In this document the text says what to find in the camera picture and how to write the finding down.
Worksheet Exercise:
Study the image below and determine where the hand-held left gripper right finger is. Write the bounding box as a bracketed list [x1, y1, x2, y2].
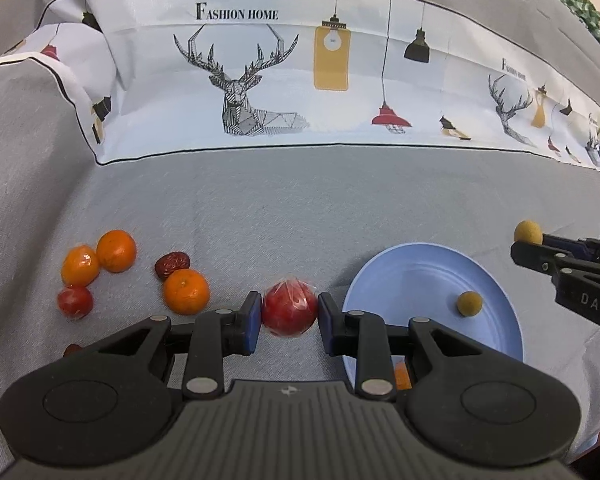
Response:
[318, 291, 496, 403]

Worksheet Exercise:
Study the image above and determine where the bare orange mandarin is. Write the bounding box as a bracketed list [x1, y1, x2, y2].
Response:
[96, 230, 137, 274]
[163, 269, 211, 316]

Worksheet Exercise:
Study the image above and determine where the large red fruit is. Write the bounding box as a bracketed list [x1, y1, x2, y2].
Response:
[261, 280, 319, 337]

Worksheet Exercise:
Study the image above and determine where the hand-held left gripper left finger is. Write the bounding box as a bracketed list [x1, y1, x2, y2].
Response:
[87, 291, 263, 402]

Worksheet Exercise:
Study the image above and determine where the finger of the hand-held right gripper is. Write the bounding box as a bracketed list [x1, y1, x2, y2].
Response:
[510, 241, 600, 335]
[541, 232, 600, 262]

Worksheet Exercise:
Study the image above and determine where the grey deer-print blanket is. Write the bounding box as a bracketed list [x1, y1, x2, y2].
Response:
[0, 0, 600, 480]

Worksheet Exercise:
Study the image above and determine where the yellow-brown longan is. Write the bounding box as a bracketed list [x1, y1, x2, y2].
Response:
[514, 220, 544, 246]
[455, 291, 483, 317]

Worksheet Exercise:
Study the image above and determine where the small red fruit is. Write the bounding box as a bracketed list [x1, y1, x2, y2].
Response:
[56, 285, 94, 320]

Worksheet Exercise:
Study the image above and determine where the light blue plate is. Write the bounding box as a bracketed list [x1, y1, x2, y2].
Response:
[341, 243, 525, 391]

